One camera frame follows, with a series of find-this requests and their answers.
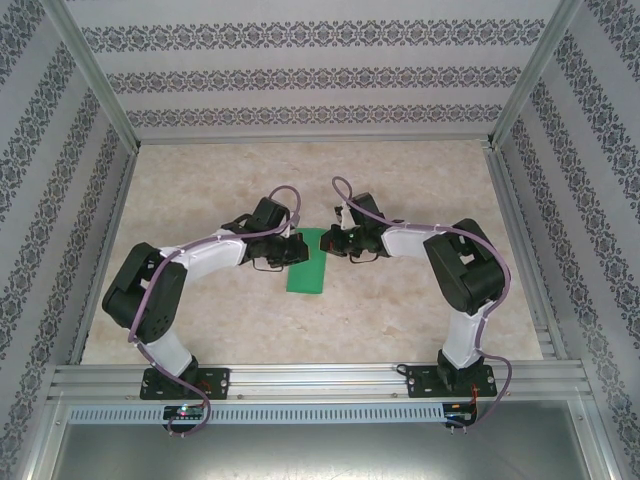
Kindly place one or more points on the aluminium side rail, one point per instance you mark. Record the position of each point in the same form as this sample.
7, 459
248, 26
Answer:
522, 250
107, 250

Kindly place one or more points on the green paper sheet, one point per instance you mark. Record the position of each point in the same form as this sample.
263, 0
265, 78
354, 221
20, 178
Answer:
307, 277

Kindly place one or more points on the aluminium frame post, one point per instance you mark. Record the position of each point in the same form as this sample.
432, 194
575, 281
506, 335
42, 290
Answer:
95, 75
535, 75

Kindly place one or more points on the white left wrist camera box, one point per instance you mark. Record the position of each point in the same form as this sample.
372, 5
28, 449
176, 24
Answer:
285, 231

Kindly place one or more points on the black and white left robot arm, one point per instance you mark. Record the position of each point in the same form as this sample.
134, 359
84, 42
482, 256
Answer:
150, 290

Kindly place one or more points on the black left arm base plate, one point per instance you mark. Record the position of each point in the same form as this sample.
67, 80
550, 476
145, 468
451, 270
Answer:
220, 382

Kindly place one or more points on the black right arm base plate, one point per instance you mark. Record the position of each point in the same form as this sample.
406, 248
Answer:
420, 382

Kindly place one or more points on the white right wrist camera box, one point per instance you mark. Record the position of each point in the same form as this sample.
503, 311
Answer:
345, 216

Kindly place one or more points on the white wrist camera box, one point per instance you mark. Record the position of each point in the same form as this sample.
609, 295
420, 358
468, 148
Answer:
345, 216
285, 231

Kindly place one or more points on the grey metal sheet panel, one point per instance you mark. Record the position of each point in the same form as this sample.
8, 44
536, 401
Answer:
320, 450

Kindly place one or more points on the aluminium frame leg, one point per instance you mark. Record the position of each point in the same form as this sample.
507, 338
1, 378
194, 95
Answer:
42, 440
597, 440

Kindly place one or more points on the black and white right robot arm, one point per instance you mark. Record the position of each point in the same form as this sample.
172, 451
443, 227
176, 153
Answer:
465, 270

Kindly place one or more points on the aluminium mounting rail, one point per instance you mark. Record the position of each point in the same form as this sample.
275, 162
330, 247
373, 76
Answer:
320, 380

